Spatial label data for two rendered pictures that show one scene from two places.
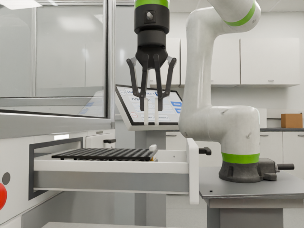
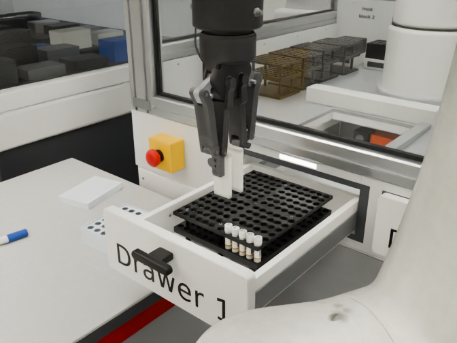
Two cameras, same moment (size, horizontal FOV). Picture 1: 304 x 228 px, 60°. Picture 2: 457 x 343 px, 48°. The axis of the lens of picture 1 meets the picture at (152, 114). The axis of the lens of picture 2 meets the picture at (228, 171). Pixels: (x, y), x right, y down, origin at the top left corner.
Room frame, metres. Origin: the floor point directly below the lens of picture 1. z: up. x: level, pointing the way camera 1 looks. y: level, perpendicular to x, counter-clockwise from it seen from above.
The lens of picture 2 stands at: (1.05, -0.57, 1.31)
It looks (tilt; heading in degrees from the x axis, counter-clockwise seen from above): 24 degrees down; 123
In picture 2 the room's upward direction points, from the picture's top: straight up
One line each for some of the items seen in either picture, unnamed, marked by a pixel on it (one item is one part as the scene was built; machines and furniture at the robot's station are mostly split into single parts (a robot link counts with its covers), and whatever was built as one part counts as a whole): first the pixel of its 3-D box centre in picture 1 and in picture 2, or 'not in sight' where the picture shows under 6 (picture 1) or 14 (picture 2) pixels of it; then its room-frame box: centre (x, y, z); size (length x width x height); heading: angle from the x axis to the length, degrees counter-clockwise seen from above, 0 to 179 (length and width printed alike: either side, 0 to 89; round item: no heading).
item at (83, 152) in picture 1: (110, 164); (255, 219); (0.66, 0.10, 0.87); 0.22 x 0.18 x 0.06; 84
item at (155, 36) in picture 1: (151, 51); (228, 64); (0.68, 0.00, 1.16); 0.08 x 0.07 x 0.09; 84
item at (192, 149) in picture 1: (191, 163); (172, 268); (0.64, -0.10, 0.87); 0.29 x 0.02 x 0.11; 174
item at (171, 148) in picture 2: not in sight; (165, 153); (0.35, 0.24, 0.88); 0.07 x 0.05 x 0.07; 174
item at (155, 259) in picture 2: (202, 150); (158, 258); (0.64, -0.12, 0.91); 0.07 x 0.04 x 0.01; 174
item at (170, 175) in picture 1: (106, 166); (258, 220); (0.67, 0.11, 0.86); 0.40 x 0.26 x 0.06; 84
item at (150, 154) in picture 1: (150, 153); (216, 228); (0.65, 0.00, 0.90); 0.18 x 0.02 x 0.01; 174
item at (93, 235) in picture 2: not in sight; (119, 228); (0.37, 0.06, 0.78); 0.12 x 0.08 x 0.04; 89
